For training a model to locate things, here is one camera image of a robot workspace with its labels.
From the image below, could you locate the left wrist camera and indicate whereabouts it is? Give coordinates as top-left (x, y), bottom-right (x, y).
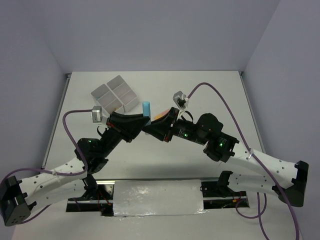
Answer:
top-left (91, 105), bottom-right (103, 124)

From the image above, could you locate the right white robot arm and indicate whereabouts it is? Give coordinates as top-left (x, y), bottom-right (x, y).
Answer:
top-left (143, 107), bottom-right (309, 207)

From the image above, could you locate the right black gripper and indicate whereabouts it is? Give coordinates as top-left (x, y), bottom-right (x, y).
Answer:
top-left (143, 106), bottom-right (207, 145)

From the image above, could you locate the right white divided container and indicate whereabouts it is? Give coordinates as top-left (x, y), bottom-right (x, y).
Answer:
top-left (107, 75), bottom-right (139, 113)

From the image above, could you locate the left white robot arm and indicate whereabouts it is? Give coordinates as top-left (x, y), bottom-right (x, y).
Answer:
top-left (0, 112), bottom-right (150, 227)

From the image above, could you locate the white divided container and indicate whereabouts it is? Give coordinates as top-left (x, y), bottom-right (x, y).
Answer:
top-left (107, 75), bottom-right (139, 113)
top-left (90, 84), bottom-right (125, 115)

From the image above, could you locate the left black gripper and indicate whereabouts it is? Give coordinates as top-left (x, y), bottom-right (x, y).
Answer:
top-left (98, 111), bottom-right (150, 158)

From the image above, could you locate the blue highlighter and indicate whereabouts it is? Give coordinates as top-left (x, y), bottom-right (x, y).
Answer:
top-left (142, 101), bottom-right (151, 118)

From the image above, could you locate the orange pink highlighter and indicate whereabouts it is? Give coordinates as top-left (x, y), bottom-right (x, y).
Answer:
top-left (154, 109), bottom-right (169, 120)

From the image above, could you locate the silver foil cover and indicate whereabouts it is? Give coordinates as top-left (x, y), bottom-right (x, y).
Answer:
top-left (113, 179), bottom-right (206, 217)

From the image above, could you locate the left white divided container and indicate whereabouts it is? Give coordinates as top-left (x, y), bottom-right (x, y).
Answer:
top-left (90, 84), bottom-right (125, 115)

